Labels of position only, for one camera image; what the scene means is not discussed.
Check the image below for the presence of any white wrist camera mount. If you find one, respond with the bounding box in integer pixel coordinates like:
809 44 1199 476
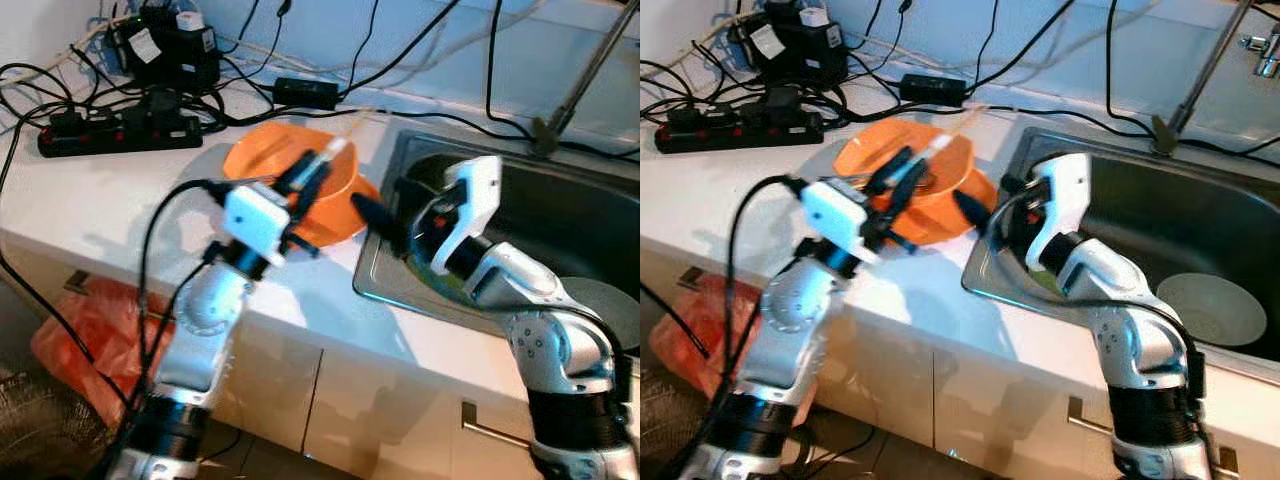
222 182 291 263
800 178 886 263
1025 152 1091 271
430 155 503 276

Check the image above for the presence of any silver metal fork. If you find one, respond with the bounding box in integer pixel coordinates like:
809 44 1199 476
925 103 986 159
320 105 379 161

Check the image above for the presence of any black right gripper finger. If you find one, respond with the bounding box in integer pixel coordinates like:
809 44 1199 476
352 192 406 251
952 190 993 236

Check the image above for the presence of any small black power brick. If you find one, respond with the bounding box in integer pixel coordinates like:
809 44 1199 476
898 73 968 106
272 77 341 109

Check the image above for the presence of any large black labelled charger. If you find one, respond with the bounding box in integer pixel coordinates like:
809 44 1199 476
728 5 846 86
105 5 223 96

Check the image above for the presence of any large orange plastic dish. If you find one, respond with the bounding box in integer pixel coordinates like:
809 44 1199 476
833 118 998 246
222 122 381 248

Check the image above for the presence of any black wire fan guard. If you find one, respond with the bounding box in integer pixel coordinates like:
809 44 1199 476
640 375 701 480
0 365 111 480

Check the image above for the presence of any chrome wall tap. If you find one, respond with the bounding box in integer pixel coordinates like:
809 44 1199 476
1238 32 1280 79

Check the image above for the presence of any orange plastic bag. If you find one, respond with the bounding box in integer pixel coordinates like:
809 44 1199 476
30 278 176 426
648 275 816 426

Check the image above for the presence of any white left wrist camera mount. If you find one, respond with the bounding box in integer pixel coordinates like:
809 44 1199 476
800 178 886 263
222 182 291 263

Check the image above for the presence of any black plug adapter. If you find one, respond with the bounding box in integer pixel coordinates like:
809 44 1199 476
762 85 806 121
140 85 186 126

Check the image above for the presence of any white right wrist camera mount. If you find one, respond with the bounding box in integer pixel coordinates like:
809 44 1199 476
430 155 503 276
1025 152 1091 271

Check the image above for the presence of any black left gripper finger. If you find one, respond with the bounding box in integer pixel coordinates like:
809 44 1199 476
872 148 913 193
300 160 333 216
278 150 319 193
895 160 933 216

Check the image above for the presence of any stainless steel kitchen sink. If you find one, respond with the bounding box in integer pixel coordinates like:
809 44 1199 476
962 125 1280 386
352 130 641 351

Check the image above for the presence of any black power strip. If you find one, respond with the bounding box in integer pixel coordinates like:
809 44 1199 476
38 108 204 158
655 100 826 154

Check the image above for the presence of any dark metal faucet pipe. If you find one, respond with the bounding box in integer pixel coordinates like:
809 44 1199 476
1150 0 1256 156
530 0 641 156

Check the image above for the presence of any pale round bowl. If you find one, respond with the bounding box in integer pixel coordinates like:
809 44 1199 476
1155 272 1268 348

